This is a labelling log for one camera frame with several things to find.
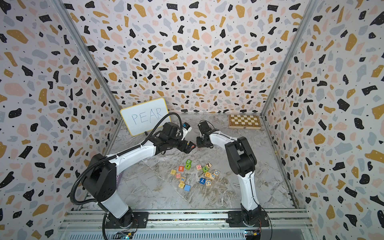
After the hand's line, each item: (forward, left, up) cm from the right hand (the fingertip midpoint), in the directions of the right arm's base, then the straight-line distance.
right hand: (200, 143), depth 103 cm
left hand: (-9, +4, +14) cm, 17 cm away
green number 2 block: (-13, +7, -1) cm, 15 cm away
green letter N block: (-19, -3, 0) cm, 19 cm away
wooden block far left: (-21, +16, 0) cm, 26 cm away
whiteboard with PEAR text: (+12, +41, +12) cm, 44 cm away
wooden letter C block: (-27, -5, -1) cm, 27 cm away
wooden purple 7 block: (-16, -6, 0) cm, 17 cm away
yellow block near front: (-29, +10, 0) cm, 30 cm away
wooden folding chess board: (+20, -33, +1) cm, 39 cm away
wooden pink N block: (-17, 0, -1) cm, 17 cm away
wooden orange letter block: (-22, -5, 0) cm, 22 cm away
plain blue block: (-30, +6, 0) cm, 30 cm away
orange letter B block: (-19, +11, 0) cm, 22 cm away
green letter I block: (-17, +7, 0) cm, 19 cm away
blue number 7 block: (-26, -2, 0) cm, 26 cm away
